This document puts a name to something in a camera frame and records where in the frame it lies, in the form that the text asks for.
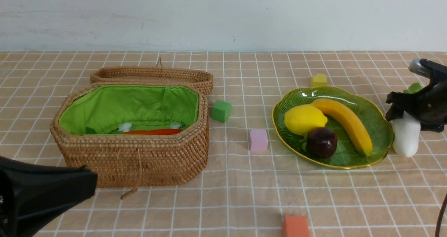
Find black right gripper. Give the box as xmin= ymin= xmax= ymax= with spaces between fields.
xmin=386 ymin=58 xmax=447 ymax=133

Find yellow toy banana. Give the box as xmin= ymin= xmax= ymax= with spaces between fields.
xmin=310 ymin=98 xmax=373 ymax=156

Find dark purple toy mangosteen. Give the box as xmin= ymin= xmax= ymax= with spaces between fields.
xmin=306 ymin=127 xmax=337 ymax=159

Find white toy radish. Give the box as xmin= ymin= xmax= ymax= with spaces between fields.
xmin=390 ymin=112 xmax=420 ymax=158

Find checkered beige tablecloth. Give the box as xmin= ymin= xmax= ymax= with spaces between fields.
xmin=0 ymin=51 xmax=447 ymax=237

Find pink foam cube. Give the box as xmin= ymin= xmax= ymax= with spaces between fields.
xmin=248 ymin=128 xmax=269 ymax=153

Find woven wicker basket lid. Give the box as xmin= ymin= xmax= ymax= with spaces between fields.
xmin=90 ymin=58 xmax=213 ymax=95

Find orange foam cube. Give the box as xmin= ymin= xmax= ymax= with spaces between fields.
xmin=282 ymin=216 xmax=310 ymax=237

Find woven wicker basket green lining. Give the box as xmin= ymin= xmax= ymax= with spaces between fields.
xmin=50 ymin=82 xmax=210 ymax=188

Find yellow foam cube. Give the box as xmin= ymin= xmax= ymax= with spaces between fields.
xmin=310 ymin=73 xmax=328 ymax=88

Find orange toy carrot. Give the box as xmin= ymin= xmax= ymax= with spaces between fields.
xmin=122 ymin=128 xmax=183 ymax=135

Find yellow toy lemon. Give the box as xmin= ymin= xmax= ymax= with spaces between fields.
xmin=284 ymin=104 xmax=328 ymax=136

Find green glass leaf plate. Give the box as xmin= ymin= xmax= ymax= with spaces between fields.
xmin=271 ymin=86 xmax=394 ymax=170

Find green foam cube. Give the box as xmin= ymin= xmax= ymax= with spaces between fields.
xmin=211 ymin=99 xmax=233 ymax=123

